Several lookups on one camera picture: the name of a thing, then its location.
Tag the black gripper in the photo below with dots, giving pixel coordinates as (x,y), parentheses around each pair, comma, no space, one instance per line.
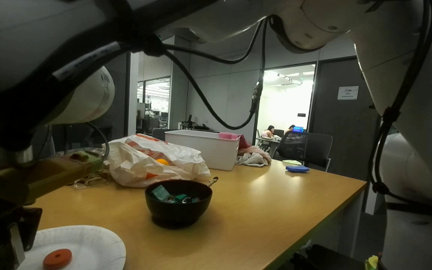
(18,229)

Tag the teal green block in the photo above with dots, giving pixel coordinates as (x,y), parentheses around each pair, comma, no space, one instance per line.
(161,194)

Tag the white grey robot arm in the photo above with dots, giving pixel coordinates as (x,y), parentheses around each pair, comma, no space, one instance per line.
(50,47)

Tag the white paper plate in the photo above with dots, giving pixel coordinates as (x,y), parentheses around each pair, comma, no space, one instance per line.
(90,248)

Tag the black bowl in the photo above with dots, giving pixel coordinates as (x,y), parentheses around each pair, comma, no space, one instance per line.
(189,200)

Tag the white orange plastic bag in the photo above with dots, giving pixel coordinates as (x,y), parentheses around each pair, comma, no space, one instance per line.
(140,161)

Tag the white plastic bin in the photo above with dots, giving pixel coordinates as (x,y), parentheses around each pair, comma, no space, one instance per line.
(219,154)

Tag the dark pink cloth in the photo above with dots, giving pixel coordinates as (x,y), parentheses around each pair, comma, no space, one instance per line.
(242,142)

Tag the grey white cloth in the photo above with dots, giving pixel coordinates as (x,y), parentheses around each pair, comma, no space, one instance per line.
(254,160)

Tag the blue sponge on table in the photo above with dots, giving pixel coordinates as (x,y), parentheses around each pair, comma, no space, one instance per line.
(297,169)

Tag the black chair by doorway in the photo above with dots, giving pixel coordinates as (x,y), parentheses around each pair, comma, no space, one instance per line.
(311,149)

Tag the white door sign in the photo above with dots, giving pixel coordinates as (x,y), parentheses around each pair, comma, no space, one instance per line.
(348,94)

